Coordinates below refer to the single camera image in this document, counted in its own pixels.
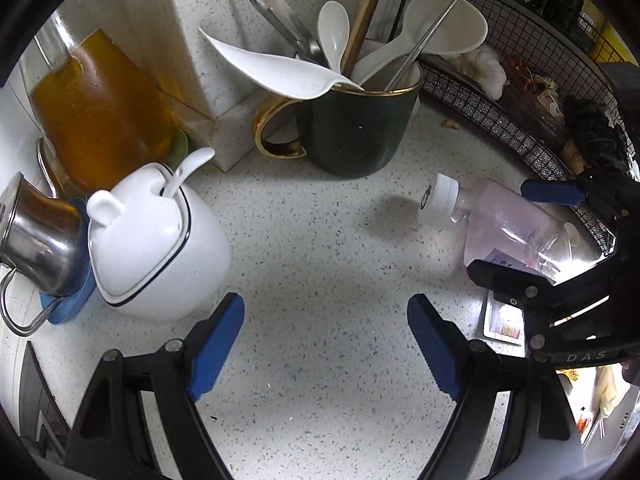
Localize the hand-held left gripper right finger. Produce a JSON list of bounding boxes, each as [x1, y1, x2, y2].
[[406, 294, 587, 480]]

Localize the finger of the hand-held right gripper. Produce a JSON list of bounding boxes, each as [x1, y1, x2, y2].
[[466, 255, 623, 358], [520, 169, 640, 231]]

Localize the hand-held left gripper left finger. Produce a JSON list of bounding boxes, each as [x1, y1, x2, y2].
[[65, 292, 246, 480]]

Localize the clear plastic bottle pink label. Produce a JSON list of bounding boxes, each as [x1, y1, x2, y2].
[[417, 172, 603, 283]]

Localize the small white packet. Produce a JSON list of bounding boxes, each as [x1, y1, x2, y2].
[[481, 286, 527, 344]]

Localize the black plastic bag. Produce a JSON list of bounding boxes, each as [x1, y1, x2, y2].
[[564, 94, 633, 172]]

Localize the brown glass dish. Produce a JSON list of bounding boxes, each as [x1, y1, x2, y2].
[[500, 52, 577, 142]]

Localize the white ceramic condiment jar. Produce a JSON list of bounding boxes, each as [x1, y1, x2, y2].
[[86, 162, 232, 322]]

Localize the dried red chili pile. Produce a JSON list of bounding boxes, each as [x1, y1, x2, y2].
[[501, 51, 537, 87]]

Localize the garlic bulb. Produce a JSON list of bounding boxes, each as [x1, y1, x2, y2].
[[451, 44, 509, 102]]

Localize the blue coaster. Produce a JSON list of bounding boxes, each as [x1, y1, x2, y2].
[[39, 196, 97, 327]]

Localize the small white jar spoon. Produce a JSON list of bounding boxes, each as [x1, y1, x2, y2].
[[160, 146, 217, 199]]

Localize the steel chopstick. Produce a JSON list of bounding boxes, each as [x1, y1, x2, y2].
[[384, 0, 460, 91], [390, 0, 462, 90]]

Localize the large white spoon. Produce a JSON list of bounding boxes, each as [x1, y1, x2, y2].
[[350, 0, 489, 87]]

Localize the green plate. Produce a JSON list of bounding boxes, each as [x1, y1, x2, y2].
[[166, 126, 191, 167]]

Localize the green mug gold rim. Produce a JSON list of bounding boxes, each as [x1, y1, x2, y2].
[[254, 74, 424, 179]]

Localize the steel cup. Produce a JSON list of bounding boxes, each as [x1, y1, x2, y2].
[[0, 171, 85, 337]]

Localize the amber oil bottle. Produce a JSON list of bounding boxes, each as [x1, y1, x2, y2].
[[29, 27, 189, 197]]

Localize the white soup spoon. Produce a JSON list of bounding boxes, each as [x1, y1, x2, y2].
[[317, 0, 352, 72]]

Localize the white ceramic ladle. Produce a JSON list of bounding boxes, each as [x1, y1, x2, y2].
[[197, 26, 367, 99]]

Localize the steel tongs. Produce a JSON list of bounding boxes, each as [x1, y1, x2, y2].
[[235, 0, 327, 67]]

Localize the black wire rack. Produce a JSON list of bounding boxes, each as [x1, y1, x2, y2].
[[390, 0, 640, 261]]

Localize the wooden spatula handle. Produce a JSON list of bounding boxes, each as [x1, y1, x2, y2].
[[340, 0, 397, 77]]

